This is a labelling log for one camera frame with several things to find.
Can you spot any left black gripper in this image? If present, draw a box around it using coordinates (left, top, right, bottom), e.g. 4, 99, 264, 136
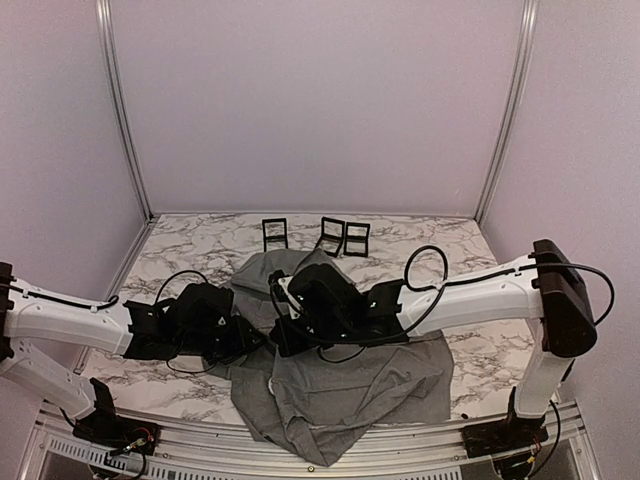
176, 315, 267, 367

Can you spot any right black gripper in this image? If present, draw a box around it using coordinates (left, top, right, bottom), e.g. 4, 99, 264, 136
268, 314, 350, 359

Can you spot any grey button shirt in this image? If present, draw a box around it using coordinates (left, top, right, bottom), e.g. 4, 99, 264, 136
219, 247, 455, 467

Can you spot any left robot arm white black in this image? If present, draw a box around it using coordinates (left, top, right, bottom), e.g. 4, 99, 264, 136
1, 263, 265, 445

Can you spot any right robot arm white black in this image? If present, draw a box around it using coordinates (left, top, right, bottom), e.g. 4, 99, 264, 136
268, 239, 612, 448

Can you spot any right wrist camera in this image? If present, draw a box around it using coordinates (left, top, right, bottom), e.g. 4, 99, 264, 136
269, 270, 302, 320

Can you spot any right black display frame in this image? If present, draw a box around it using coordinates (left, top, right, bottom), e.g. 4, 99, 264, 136
343, 222, 371, 258

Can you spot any black display frame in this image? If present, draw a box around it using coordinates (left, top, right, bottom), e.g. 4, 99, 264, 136
261, 217, 289, 252
315, 216, 346, 258
343, 222, 371, 258

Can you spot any middle black display frame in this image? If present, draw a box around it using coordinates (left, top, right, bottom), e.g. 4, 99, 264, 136
315, 216, 346, 258

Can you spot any left black display frame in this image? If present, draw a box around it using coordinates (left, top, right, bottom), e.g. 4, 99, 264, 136
261, 217, 289, 252

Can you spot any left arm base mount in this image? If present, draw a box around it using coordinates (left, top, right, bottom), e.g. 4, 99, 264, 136
73, 378, 160, 455

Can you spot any front aluminium rail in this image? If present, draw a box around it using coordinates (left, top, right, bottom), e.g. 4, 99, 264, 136
29, 394, 596, 480

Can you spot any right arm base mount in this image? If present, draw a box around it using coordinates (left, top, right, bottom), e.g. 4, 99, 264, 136
461, 387, 549, 458

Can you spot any left aluminium frame post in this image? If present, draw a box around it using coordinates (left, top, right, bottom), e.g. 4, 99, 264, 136
96, 0, 154, 223

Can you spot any aluminium frame post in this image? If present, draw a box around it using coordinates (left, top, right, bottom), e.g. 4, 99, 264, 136
96, 0, 154, 223
474, 0, 540, 227

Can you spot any right aluminium frame post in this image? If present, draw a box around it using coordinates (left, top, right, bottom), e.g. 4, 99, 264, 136
474, 0, 540, 227

